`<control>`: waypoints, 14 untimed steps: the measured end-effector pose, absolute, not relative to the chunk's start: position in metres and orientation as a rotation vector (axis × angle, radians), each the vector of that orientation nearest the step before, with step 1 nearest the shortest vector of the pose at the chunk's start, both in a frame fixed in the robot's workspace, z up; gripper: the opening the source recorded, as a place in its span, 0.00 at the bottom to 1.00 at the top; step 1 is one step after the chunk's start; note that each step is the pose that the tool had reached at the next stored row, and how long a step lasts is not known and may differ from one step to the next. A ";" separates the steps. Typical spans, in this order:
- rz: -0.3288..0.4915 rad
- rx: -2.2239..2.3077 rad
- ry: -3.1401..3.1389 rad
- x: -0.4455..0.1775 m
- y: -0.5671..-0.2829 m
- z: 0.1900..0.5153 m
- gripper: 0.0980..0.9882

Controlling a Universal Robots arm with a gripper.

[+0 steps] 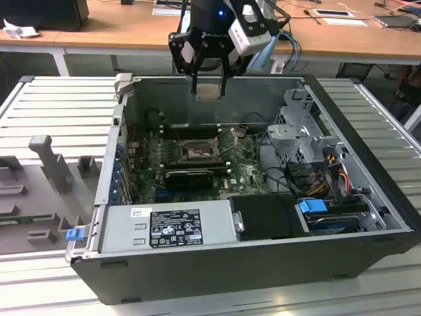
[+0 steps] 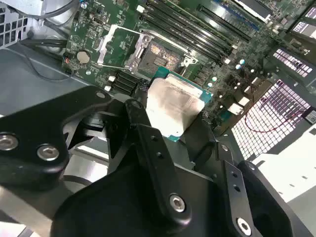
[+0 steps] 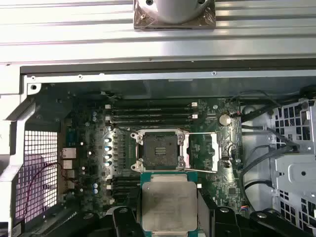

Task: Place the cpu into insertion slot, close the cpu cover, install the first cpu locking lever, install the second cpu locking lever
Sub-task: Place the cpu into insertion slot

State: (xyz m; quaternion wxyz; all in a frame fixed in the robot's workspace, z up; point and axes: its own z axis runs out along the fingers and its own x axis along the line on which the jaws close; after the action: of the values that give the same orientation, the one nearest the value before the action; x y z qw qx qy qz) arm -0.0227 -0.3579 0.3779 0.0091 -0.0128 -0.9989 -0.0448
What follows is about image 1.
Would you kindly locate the silver metal disk bay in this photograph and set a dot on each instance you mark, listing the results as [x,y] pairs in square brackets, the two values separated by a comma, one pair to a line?
[289,135]

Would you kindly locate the wooden desk white frame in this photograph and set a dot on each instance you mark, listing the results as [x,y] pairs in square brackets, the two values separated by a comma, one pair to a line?
[131,26]

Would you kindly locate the black RAM slot row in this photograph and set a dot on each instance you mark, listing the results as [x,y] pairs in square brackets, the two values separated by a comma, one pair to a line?
[184,131]
[197,166]

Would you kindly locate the black plastic shroud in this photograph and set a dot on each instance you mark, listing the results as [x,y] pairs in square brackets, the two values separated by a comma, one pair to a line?
[263,217]

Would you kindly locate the CPU socket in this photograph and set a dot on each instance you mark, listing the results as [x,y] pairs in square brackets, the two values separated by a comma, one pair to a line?
[197,152]

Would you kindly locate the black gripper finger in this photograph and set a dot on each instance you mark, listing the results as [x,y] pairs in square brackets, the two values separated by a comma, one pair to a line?
[223,82]
[176,49]

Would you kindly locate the black open PC case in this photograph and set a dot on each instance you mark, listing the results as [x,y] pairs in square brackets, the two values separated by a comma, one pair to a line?
[230,273]

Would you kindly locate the green motherboard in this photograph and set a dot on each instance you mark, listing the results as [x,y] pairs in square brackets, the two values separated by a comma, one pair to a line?
[243,171]

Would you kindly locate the black graphics card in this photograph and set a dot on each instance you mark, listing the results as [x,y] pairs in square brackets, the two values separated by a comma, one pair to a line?
[187,181]

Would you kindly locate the white paper sheet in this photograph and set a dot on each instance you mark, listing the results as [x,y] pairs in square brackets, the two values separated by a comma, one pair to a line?
[345,21]

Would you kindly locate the silver power supply unit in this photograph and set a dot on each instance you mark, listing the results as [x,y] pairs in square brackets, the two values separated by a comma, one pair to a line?
[118,230]

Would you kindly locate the round coin cell battery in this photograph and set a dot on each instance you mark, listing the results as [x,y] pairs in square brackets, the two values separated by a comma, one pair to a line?
[242,131]

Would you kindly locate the white tag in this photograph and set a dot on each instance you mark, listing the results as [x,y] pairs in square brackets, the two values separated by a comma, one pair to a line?
[278,67]

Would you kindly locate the black box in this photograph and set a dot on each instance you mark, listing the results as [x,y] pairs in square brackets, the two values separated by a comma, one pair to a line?
[42,13]

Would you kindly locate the pale blue teach pendant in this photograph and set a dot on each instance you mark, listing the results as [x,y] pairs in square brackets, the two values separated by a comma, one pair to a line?
[260,61]

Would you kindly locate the grey notebook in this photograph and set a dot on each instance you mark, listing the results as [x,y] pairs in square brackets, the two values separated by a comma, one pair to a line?
[393,21]

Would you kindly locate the blue case latch clip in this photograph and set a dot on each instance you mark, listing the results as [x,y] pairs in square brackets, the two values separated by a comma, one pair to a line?
[74,235]

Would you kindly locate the hard disk in blue carrier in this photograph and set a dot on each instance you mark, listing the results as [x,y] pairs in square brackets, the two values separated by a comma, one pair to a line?
[312,207]

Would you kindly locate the crumpled white paper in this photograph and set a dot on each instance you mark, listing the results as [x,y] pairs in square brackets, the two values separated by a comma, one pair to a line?
[19,31]

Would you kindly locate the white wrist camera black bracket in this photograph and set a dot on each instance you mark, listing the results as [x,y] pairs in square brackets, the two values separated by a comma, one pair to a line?
[250,42]

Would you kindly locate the CPU silver plate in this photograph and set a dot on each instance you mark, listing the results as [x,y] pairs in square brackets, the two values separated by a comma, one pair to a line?
[208,92]

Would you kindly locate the green circuit board strip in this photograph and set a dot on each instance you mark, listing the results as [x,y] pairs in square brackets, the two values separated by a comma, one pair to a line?
[26,218]

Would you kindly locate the grey parts rack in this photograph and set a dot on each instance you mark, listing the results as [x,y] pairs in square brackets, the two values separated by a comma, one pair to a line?
[33,197]

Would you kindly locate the white framed desk panel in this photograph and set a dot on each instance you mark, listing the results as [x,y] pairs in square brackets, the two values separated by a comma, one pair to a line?
[332,13]

